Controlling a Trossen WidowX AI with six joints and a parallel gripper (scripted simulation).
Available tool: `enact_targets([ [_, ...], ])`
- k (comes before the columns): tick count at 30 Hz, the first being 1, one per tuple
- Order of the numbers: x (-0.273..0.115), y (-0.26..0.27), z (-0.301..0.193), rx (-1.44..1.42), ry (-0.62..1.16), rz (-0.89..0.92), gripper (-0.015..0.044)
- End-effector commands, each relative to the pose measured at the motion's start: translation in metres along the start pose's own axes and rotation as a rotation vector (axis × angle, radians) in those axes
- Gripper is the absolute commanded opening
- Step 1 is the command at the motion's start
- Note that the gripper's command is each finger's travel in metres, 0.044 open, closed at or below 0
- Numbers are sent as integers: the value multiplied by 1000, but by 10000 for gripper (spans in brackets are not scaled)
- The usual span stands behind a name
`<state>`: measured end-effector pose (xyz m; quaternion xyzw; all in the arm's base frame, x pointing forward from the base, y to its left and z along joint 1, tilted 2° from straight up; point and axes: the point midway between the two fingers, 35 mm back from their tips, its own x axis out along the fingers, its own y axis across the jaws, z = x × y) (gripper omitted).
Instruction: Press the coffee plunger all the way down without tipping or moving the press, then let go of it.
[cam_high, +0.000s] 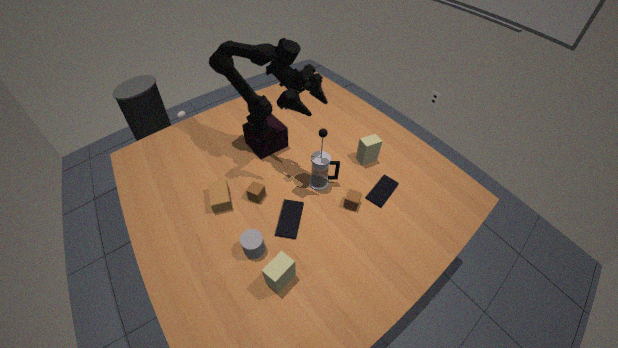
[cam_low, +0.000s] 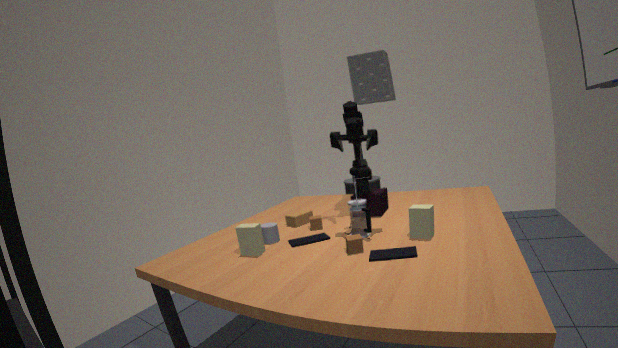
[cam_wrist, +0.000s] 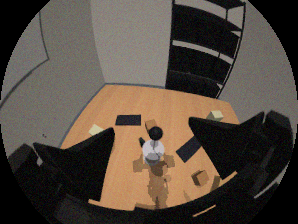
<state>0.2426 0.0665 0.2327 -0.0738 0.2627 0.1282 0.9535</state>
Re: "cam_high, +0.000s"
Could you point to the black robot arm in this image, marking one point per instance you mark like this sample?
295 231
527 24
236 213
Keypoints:
282 55

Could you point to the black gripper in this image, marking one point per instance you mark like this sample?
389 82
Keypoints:
290 98

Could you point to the grey cylinder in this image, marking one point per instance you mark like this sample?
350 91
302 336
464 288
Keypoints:
252 243

